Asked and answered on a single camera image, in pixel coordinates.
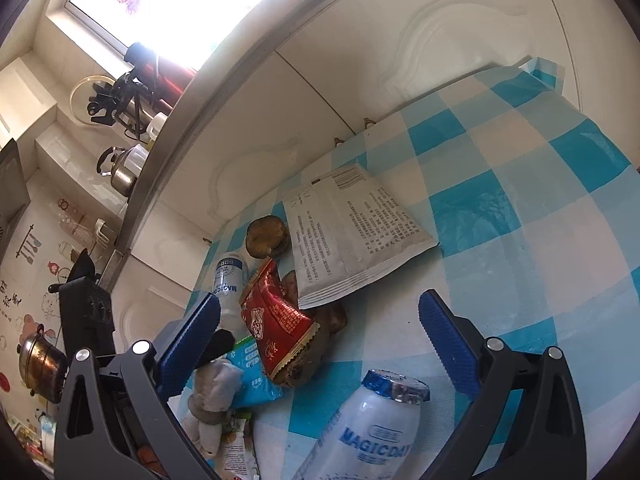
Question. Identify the white cup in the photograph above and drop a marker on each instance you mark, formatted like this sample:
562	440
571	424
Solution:
157	125
137	157

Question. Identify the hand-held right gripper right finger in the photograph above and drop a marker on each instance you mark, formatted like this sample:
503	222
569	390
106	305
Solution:
445	345

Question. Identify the steel cooking pot with lid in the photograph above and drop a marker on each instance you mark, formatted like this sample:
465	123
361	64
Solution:
42	365

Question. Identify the range hood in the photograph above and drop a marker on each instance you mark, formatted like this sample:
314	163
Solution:
12	195

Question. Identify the glass pot lid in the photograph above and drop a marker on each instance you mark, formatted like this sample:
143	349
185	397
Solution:
82	97

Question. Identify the window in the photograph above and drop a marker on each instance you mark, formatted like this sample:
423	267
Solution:
175	10

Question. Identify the white plastic rack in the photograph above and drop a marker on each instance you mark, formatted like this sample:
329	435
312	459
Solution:
105	232

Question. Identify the blue white plastic wrapper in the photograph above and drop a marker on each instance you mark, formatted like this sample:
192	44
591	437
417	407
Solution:
255	375

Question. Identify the dark red thermos flask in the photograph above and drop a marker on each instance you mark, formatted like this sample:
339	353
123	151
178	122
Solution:
172	75

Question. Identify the white printed foil pouch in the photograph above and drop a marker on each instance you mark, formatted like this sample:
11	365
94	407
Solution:
350	230

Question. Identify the white kitchen cabinet unit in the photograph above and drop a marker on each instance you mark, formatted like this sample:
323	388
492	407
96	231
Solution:
325	85

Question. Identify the steel kettle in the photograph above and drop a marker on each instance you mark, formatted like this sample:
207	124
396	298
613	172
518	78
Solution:
117	170

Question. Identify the red snack packet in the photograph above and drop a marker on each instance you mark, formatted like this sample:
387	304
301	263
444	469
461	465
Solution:
272	317

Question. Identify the white orange snack wrapper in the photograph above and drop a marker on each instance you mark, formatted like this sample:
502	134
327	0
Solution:
237	455

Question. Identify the white plastic drink bottle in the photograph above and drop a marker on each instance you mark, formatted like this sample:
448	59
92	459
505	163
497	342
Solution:
365	435
229	285

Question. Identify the brown shiitake mushroom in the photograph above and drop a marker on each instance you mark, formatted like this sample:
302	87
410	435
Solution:
267	237
302	370
330	319
290	286

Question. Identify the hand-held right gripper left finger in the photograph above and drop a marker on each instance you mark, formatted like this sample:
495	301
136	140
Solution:
192	345

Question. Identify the blue white checked tablecloth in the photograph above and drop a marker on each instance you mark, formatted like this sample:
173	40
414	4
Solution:
500	210

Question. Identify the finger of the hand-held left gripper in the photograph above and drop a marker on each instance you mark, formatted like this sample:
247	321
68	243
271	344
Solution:
222	343

